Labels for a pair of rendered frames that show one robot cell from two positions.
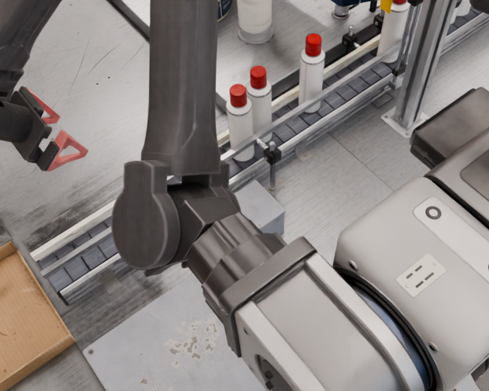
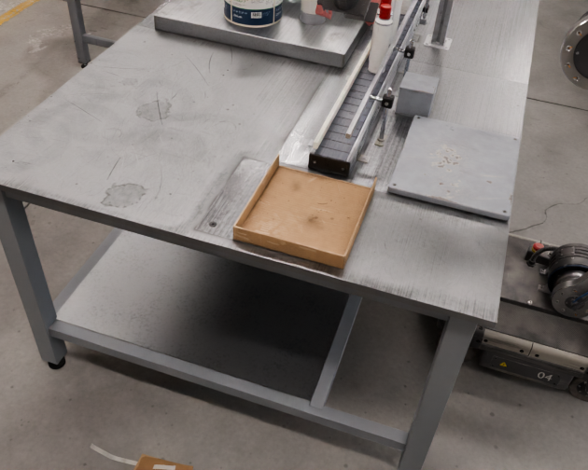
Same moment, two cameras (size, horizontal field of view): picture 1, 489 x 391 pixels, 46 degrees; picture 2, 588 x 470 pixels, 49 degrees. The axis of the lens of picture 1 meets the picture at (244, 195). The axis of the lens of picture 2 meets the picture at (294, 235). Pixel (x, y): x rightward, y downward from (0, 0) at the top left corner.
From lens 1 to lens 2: 1.41 m
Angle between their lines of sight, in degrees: 29
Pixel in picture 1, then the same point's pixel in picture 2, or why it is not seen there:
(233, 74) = (324, 40)
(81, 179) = (276, 121)
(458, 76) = not seen: hidden behind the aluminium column
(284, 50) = (341, 22)
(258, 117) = not seen: hidden behind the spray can
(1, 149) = (194, 125)
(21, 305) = (317, 186)
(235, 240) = not seen: outside the picture
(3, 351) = (335, 211)
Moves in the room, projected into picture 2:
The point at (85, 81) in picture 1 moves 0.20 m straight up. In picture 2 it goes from (213, 76) to (211, 13)
